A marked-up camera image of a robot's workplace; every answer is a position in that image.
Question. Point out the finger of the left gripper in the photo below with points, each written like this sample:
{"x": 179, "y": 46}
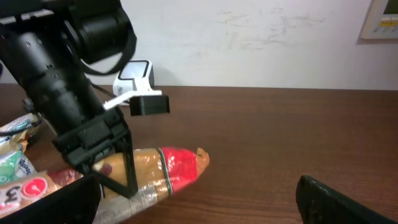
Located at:
{"x": 101, "y": 148}

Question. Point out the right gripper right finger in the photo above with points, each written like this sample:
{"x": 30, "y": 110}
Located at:
{"x": 320, "y": 204}

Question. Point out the wall control panel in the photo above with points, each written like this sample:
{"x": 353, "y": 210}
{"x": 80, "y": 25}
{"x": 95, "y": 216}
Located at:
{"x": 381, "y": 20}

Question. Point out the cream snack bag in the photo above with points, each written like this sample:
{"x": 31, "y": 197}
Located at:
{"x": 16, "y": 134}

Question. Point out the green tissue pack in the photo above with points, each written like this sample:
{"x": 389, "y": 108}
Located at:
{"x": 15, "y": 166}

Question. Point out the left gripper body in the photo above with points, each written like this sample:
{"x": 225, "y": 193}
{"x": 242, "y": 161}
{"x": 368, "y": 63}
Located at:
{"x": 70, "y": 144}

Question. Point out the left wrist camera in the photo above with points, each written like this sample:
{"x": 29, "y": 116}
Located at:
{"x": 142, "y": 101}

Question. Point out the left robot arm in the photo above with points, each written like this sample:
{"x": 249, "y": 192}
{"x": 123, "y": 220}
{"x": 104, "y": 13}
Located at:
{"x": 48, "y": 48}

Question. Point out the white barcode scanner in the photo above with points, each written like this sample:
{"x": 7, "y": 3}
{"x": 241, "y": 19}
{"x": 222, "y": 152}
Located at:
{"x": 134, "y": 76}

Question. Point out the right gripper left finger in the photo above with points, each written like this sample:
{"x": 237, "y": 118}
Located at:
{"x": 39, "y": 200}

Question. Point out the red spaghetti packet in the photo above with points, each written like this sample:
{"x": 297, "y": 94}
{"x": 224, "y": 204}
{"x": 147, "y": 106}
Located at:
{"x": 160, "y": 172}

